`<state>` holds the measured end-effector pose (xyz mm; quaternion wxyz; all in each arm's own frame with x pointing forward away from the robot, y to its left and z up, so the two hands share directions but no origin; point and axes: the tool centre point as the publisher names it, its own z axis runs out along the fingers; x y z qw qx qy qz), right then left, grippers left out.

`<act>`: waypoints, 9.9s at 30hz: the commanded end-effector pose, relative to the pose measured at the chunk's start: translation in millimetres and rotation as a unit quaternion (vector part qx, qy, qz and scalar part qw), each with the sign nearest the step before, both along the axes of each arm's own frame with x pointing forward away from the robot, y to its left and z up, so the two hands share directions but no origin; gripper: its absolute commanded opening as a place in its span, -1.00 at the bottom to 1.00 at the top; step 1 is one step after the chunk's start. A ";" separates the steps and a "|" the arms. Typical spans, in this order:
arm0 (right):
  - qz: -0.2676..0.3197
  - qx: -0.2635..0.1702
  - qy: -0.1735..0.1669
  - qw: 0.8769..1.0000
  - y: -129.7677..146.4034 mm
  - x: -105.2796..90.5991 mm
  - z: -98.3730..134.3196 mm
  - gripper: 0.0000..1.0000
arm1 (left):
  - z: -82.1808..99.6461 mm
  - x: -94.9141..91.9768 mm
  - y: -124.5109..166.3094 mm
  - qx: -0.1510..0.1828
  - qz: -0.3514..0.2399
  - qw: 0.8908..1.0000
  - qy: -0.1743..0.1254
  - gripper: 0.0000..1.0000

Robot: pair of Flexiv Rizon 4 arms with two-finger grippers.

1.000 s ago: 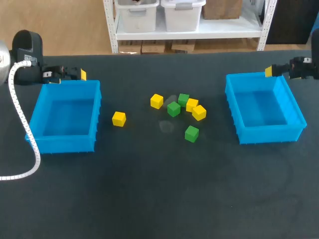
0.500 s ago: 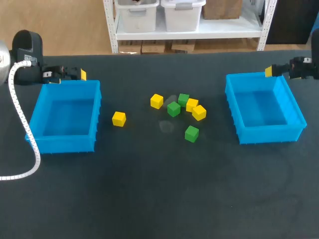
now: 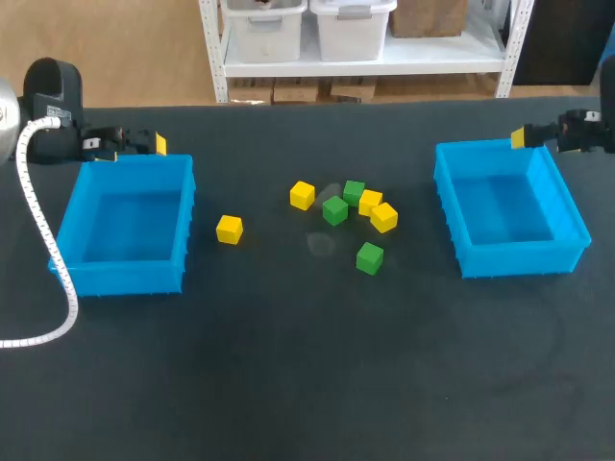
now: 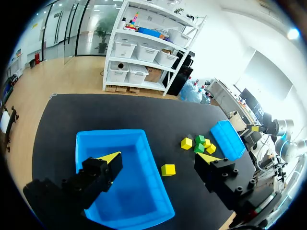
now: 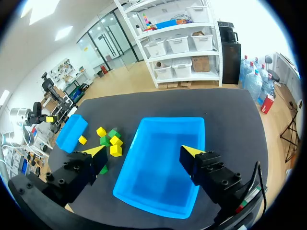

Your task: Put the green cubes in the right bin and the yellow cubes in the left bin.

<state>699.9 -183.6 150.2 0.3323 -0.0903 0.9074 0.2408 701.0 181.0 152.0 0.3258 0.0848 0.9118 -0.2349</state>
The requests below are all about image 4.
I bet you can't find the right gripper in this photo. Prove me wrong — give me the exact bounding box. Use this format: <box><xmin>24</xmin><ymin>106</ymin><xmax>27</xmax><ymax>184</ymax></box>
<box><xmin>246</xmin><ymin>112</ymin><xmax>276</xmax><ymax>135</ymax></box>

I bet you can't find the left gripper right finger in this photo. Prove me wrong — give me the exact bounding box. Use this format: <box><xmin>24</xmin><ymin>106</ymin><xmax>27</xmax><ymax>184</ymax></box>
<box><xmin>194</xmin><ymin>152</ymin><xmax>256</xmax><ymax>211</ymax></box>

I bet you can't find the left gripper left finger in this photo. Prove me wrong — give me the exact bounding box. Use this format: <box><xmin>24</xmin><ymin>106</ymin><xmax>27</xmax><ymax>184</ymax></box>
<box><xmin>23</xmin><ymin>151</ymin><xmax>124</xmax><ymax>217</ymax></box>

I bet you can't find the large blue plastic bin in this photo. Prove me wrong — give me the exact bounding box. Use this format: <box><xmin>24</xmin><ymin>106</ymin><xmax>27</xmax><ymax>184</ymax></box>
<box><xmin>75</xmin><ymin>129</ymin><xmax>176</xmax><ymax>230</ymax></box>

